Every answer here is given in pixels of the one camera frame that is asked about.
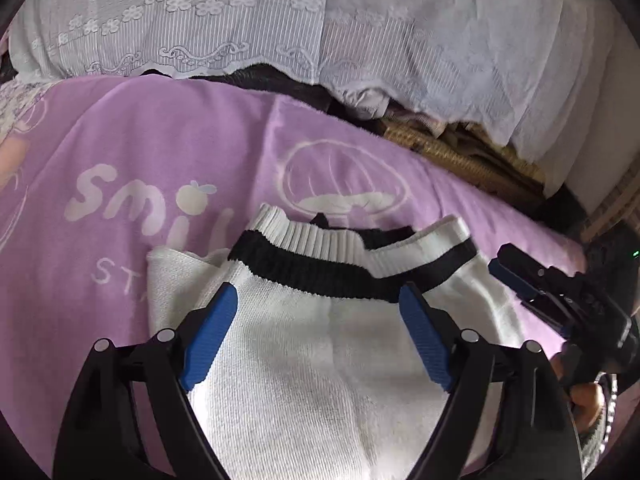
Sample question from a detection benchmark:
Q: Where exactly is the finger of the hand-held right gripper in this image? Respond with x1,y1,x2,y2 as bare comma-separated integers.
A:
489,267,563,313
489,242,563,297

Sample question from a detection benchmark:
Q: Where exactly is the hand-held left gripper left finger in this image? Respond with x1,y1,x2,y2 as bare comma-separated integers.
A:
52,282,238,480

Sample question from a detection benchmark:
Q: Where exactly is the beige checked curtain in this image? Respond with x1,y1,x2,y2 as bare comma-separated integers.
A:
580,170,640,246

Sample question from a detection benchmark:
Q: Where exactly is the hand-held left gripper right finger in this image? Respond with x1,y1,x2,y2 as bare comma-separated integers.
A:
399,282,583,480

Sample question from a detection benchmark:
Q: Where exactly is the white lace cover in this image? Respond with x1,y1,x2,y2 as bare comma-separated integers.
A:
7,0,626,196

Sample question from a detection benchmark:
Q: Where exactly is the grey cloth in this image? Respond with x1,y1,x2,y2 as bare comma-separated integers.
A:
345,87,396,116

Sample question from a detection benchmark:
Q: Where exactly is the person's right forearm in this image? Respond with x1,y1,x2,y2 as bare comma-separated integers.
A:
575,375,623,480

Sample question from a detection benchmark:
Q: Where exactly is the white sweater black-striped collar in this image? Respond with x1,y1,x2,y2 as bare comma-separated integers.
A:
145,203,526,480

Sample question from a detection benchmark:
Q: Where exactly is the person's right hand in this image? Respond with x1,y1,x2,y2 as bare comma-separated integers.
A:
570,382,608,431

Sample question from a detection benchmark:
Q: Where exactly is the brown woven mat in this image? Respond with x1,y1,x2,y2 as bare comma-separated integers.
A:
380,120,548,201

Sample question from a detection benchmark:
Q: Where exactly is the purple printed blanket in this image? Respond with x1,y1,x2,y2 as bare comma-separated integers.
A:
0,75,586,480

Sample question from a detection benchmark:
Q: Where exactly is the purple floral bed sheet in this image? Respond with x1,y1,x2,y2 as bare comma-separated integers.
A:
0,80,51,126

